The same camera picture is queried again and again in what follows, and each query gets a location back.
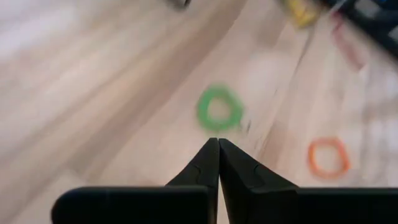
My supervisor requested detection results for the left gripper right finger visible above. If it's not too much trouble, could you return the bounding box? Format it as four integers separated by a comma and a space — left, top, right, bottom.
219, 138, 298, 187

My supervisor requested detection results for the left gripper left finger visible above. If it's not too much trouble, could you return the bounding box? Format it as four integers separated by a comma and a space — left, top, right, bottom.
165, 138, 220, 187

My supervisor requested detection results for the green coil wristband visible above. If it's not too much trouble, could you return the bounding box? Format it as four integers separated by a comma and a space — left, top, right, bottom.
196, 84, 245, 132

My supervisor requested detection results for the orange rubber band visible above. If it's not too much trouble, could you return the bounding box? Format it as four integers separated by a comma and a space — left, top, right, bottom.
307, 136, 351, 180

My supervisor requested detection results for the red rubber band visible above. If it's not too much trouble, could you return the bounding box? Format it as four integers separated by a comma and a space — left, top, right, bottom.
329, 12, 368, 72

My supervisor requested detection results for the small yellow crayon box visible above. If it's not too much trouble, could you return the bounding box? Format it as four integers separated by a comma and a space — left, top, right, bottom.
281, 0, 320, 29

